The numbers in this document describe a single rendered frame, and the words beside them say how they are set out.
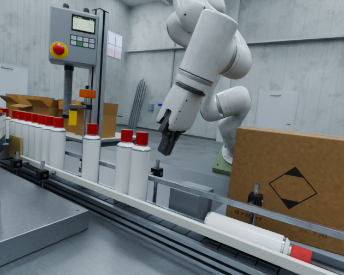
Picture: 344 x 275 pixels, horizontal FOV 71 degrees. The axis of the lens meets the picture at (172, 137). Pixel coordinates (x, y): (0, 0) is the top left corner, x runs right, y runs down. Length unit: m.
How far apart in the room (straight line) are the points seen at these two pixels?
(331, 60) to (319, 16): 1.56
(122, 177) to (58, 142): 0.34
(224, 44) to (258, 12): 10.09
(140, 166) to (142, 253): 0.21
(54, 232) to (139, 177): 0.23
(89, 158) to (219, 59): 0.49
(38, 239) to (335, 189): 0.67
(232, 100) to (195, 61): 0.57
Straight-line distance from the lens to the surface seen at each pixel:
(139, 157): 0.64
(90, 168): 0.79
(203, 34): 0.53
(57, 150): 0.94
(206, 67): 0.52
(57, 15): 1.03
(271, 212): 0.56
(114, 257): 0.58
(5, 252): 0.60
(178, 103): 0.52
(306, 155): 0.67
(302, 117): 9.50
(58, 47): 0.97
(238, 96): 1.08
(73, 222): 0.65
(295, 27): 10.11
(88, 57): 1.00
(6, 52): 10.29
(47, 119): 0.98
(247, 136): 0.68
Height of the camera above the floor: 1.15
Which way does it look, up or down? 7 degrees down
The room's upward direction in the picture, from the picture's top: 5 degrees clockwise
